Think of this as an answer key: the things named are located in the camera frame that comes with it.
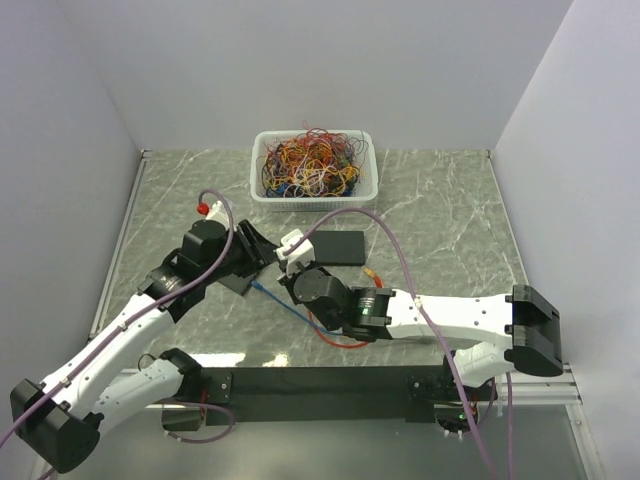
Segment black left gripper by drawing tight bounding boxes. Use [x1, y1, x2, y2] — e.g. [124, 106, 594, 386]
[203, 218, 280, 284]

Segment blue ethernet cable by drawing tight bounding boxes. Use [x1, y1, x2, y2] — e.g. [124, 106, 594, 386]
[251, 280, 326, 331]

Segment black network switch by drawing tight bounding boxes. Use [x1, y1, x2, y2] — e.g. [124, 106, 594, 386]
[218, 269, 262, 296]
[309, 230, 366, 267]

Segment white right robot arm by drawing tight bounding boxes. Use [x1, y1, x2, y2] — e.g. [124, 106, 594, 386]
[279, 259, 564, 399]

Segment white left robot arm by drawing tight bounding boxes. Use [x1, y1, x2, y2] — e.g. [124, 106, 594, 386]
[10, 220, 277, 473]

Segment white plastic basket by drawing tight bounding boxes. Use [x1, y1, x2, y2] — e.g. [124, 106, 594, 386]
[250, 128, 379, 211]

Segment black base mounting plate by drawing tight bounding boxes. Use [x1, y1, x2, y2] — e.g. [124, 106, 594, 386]
[202, 365, 466, 423]

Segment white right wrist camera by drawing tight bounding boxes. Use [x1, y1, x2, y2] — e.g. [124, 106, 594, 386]
[275, 229, 315, 265]

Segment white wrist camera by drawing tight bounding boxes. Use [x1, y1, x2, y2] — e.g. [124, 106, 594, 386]
[196, 200, 230, 228]
[275, 229, 315, 265]

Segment red ethernet cable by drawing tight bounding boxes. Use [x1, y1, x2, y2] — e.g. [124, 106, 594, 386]
[306, 309, 374, 350]

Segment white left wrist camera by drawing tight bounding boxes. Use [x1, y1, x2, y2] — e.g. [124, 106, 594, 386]
[196, 200, 230, 228]

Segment tangled colourful wires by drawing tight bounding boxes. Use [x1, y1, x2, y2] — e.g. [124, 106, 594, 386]
[257, 118, 371, 200]

